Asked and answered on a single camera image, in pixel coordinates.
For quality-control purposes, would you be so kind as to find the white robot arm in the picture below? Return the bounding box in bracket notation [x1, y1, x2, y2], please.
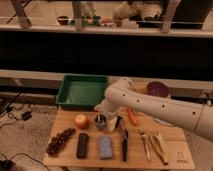
[95, 77, 213, 142]

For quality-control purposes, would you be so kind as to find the green plastic tray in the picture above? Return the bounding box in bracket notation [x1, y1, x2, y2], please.
[56, 75, 109, 109]

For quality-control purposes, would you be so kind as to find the red yellow apple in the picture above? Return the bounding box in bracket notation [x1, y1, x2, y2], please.
[74, 114, 89, 129]

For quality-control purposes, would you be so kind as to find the small black cup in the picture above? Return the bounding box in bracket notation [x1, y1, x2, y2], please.
[115, 116, 122, 128]

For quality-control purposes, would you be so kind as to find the blue sponge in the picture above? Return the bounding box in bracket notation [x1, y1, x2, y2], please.
[99, 136, 113, 160]

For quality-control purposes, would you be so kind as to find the black remote control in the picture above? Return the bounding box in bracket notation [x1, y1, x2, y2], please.
[76, 133, 89, 159]

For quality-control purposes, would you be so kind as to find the orange carrot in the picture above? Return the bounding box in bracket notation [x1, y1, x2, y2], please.
[128, 109, 138, 126]

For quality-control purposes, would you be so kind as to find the bunch of dark grapes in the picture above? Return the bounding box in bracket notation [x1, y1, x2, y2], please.
[46, 128, 76, 157]

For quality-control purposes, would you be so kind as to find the silver fork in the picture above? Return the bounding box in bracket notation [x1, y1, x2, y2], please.
[139, 130, 151, 162]

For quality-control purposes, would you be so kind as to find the yellow banana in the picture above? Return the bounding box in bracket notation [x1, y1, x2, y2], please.
[150, 133, 169, 165]

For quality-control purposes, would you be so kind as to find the purple bowl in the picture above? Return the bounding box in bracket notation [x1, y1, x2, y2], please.
[147, 82, 169, 98]

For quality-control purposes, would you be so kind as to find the black power adapter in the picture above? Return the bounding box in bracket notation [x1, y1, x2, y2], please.
[21, 111, 32, 121]

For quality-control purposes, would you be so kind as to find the black handled knife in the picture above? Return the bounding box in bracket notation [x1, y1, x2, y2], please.
[122, 128, 129, 162]

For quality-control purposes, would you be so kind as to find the black floor cable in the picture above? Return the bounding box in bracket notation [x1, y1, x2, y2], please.
[0, 92, 31, 129]

